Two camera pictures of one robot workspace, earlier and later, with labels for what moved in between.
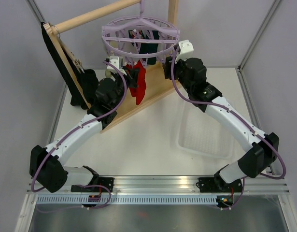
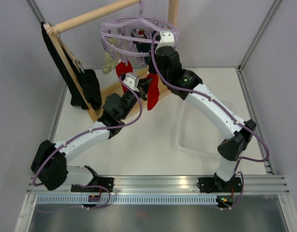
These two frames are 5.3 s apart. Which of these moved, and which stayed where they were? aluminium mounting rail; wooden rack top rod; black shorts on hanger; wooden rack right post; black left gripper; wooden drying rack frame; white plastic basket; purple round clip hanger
Moved: black left gripper; purple round clip hanger
Stayed: white plastic basket; wooden rack right post; wooden rack top rod; wooden drying rack frame; aluminium mounting rail; black shorts on hanger
